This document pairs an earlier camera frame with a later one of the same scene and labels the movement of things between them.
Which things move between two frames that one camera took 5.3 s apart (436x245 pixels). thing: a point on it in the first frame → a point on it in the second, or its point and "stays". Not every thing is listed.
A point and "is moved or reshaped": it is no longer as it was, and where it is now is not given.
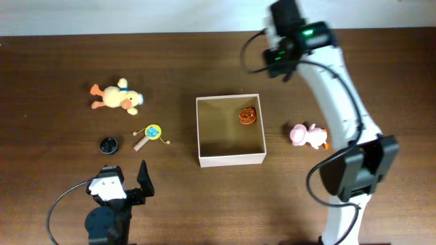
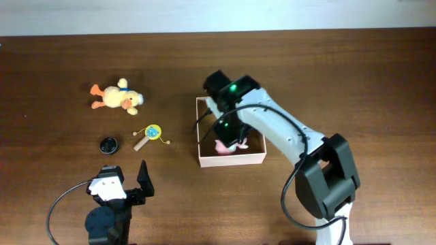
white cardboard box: x=223 y=140 stays
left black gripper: x=135 y=194 stays
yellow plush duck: x=114 y=97 stays
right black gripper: x=273 y=64 → x=227 y=137
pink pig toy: x=300 y=135 is moved or reshaped
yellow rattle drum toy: x=152 y=132 stays
